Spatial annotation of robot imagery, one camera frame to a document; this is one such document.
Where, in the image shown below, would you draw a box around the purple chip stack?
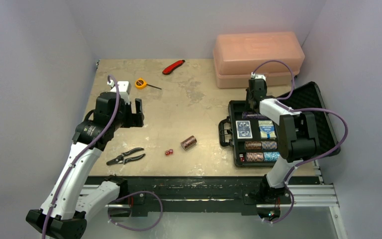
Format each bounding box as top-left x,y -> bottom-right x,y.
242,112 -> 268,120

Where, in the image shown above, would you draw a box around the orange chip stack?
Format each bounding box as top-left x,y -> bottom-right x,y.
180,135 -> 197,151

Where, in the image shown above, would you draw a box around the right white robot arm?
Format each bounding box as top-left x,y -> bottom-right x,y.
246,79 -> 319,203

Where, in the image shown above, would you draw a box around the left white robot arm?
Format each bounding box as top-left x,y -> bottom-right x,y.
26,92 -> 144,239

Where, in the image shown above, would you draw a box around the texas holdem card box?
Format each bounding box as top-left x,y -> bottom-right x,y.
258,120 -> 277,139

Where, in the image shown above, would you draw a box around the black poker set case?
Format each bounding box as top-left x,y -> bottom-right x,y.
218,82 -> 341,168

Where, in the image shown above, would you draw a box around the yellow tape measure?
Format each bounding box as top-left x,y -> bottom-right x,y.
134,78 -> 161,90

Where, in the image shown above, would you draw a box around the pink plastic storage box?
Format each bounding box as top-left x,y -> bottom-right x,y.
213,32 -> 305,88

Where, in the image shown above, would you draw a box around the blue card deck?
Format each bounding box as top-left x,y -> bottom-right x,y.
236,120 -> 253,139

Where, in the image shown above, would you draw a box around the red utility knife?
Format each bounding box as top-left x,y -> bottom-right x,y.
162,60 -> 185,75

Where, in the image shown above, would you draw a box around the black grey pliers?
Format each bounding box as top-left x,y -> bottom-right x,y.
106,147 -> 146,166

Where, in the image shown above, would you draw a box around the light blue chip stack upper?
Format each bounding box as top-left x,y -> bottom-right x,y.
261,141 -> 278,150

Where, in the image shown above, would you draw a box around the light blue chip stack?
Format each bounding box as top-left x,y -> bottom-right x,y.
263,152 -> 280,162
261,141 -> 278,150

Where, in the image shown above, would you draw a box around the brown chip stack upper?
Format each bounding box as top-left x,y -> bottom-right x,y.
244,141 -> 262,150

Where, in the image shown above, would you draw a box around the brown chip stack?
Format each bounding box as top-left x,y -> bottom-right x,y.
245,152 -> 264,162
244,141 -> 262,150

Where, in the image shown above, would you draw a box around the brown chip stack lower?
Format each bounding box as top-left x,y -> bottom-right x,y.
245,152 -> 264,162

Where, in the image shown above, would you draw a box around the light blue chip stack lower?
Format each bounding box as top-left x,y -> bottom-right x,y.
263,152 -> 280,162

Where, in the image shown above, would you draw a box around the red dice in case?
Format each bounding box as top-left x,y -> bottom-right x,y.
239,154 -> 245,162

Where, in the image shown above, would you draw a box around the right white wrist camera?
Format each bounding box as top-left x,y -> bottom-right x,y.
250,72 -> 266,80

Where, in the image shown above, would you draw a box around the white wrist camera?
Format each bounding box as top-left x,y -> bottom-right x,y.
107,80 -> 131,105
250,72 -> 266,80

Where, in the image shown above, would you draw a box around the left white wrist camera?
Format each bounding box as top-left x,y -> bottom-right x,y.
107,80 -> 131,105

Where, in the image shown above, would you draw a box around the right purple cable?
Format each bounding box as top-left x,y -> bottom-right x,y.
252,60 -> 349,185

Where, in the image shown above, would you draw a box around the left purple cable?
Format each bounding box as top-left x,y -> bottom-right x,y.
41,75 -> 121,239

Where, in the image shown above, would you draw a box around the black table front rail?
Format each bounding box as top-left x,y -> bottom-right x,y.
85,176 -> 292,215

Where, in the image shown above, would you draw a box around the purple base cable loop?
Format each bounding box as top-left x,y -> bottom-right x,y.
106,190 -> 164,232

